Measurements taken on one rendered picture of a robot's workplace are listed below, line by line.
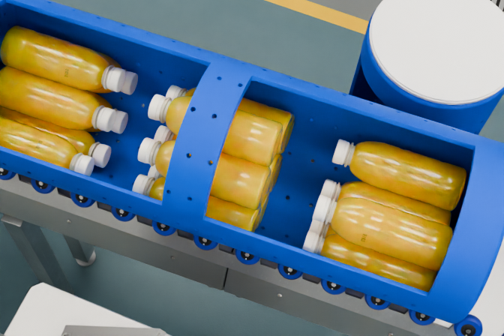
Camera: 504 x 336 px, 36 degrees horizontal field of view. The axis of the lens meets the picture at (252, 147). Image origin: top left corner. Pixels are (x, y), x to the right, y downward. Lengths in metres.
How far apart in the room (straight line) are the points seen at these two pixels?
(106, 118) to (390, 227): 0.49
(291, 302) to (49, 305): 0.46
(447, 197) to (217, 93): 0.38
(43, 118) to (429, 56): 0.69
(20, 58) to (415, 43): 0.70
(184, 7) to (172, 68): 1.45
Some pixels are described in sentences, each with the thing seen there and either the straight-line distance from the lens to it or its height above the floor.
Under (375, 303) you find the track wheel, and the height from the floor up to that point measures 0.96.
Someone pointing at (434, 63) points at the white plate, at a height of 1.04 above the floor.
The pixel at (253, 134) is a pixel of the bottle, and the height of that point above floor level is 1.19.
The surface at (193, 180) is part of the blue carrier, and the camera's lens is 1.09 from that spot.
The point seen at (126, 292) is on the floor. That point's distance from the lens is 2.29.
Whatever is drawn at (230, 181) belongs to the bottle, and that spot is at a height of 1.14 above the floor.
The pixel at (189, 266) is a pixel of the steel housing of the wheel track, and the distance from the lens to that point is 1.38.
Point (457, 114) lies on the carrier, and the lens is 1.43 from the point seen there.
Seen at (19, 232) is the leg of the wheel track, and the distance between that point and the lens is 1.75.
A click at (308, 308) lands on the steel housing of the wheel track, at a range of 1.36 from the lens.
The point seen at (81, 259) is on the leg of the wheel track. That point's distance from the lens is 2.29.
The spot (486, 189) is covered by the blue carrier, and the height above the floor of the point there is 1.23.
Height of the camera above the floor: 2.17
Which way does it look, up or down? 61 degrees down
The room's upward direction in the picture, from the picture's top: 5 degrees clockwise
